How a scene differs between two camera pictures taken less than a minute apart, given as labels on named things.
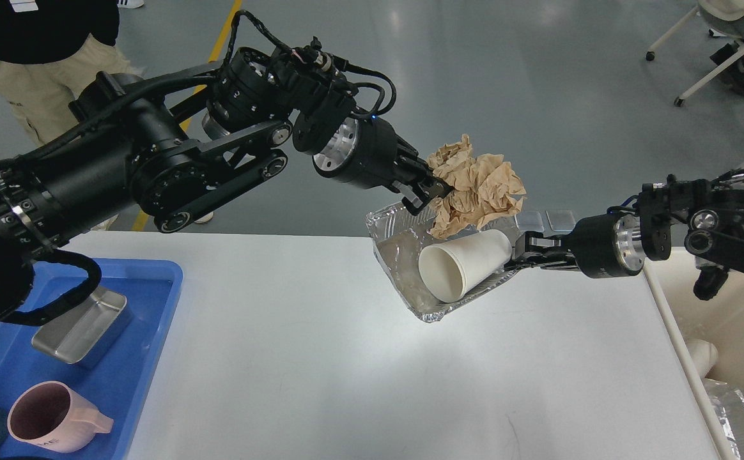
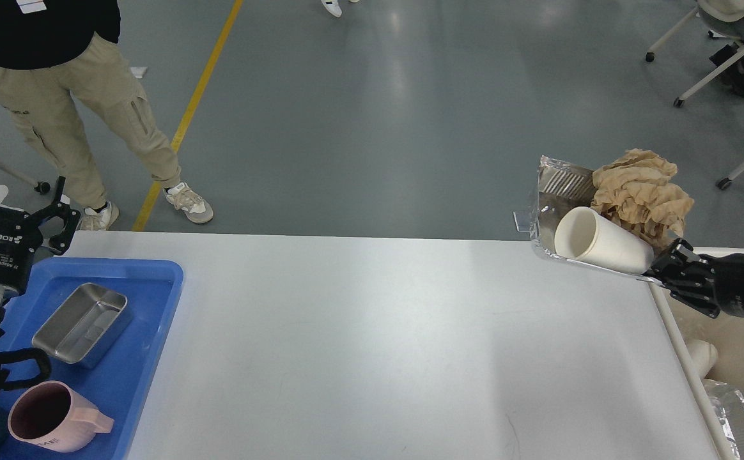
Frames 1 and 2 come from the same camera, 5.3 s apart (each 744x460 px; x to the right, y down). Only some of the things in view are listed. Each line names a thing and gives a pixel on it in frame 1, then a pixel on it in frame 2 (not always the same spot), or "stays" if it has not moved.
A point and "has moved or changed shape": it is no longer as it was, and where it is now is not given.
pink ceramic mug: [50, 417] stays
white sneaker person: [130, 4] -> [333, 7]
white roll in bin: [704, 354] stays
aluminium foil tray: [399, 237] -> [561, 186]
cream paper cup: [447, 268] has moved or changed shape
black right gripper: [606, 245] -> [741, 280]
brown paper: [484, 188] -> [635, 192]
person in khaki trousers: [39, 54] stays
